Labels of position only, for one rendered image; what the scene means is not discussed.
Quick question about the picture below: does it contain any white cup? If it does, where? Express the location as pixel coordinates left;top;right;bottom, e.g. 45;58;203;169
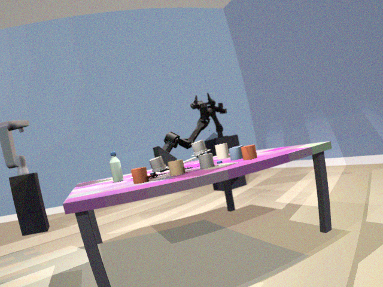
215;143;229;160

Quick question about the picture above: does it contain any orange cylinder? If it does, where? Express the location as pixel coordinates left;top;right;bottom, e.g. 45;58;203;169
131;167;149;184
241;145;257;160

